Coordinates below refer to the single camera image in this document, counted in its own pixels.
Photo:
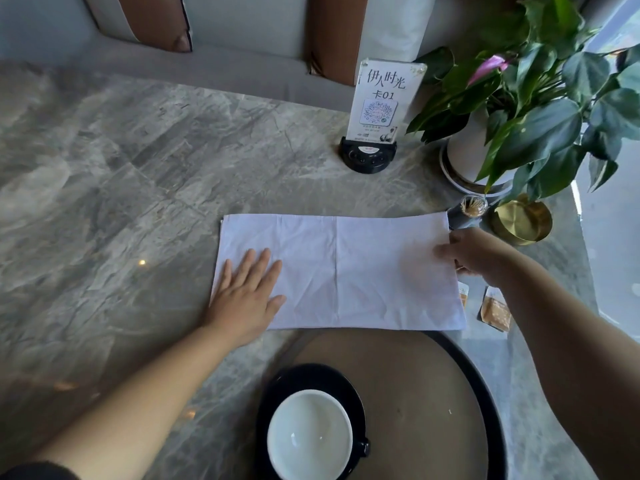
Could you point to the person's right hand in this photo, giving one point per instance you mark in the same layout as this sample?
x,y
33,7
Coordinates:
x,y
482,254

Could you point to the person's left hand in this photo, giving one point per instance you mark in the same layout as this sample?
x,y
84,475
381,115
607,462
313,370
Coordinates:
x,y
242,307

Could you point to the person's left thumb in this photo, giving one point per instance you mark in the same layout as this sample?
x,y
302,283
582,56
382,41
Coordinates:
x,y
276,305

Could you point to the person's left middle finger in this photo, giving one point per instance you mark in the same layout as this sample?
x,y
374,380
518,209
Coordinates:
x,y
259,268

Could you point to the person's right fingers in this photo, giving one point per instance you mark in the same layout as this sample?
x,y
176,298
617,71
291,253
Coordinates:
x,y
447,248

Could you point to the person's left little finger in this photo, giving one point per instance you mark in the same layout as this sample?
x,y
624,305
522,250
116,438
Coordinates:
x,y
224,277

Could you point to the white cloth napkin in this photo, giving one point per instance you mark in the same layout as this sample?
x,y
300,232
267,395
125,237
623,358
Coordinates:
x,y
350,269

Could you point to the person's right forearm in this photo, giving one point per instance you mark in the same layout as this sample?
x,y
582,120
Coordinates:
x,y
575,359

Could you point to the person's left forearm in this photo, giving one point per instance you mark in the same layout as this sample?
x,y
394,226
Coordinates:
x,y
145,399

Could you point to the black toothpick holder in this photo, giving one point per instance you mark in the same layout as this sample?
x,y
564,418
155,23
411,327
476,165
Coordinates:
x,y
462,214

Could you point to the brown sugar packet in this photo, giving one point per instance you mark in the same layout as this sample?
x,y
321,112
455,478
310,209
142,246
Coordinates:
x,y
496,310
463,293

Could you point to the white pot saucer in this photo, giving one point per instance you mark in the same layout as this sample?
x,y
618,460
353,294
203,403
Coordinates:
x,y
450,177

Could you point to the black saucer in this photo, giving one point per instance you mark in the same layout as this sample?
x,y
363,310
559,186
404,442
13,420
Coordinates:
x,y
310,377

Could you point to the gold metal dish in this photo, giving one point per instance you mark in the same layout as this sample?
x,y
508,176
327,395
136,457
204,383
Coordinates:
x,y
522,222

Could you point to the white plant pot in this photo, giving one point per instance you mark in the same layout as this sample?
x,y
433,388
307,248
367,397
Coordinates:
x,y
467,147

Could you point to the black call button base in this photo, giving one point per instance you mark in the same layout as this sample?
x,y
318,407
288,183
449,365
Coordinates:
x,y
367,157

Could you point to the black cup with white inside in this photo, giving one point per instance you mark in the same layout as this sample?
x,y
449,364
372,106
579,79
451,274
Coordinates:
x,y
307,437

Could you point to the round brown black-rimmed tray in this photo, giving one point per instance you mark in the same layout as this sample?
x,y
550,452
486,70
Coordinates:
x,y
425,394

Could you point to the white table sign card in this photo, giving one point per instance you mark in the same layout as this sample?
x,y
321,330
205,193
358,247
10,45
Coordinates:
x,y
382,102

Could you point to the green leafy plant pink flower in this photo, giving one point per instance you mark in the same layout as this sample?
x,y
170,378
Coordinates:
x,y
542,109

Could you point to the grey sofa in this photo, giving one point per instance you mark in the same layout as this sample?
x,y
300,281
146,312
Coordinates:
x,y
225,69

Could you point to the grey and brown cushion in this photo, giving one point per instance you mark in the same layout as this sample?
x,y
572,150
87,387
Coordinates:
x,y
150,19
345,34

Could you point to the black sleeve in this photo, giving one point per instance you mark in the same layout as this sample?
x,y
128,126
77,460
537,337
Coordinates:
x,y
40,472

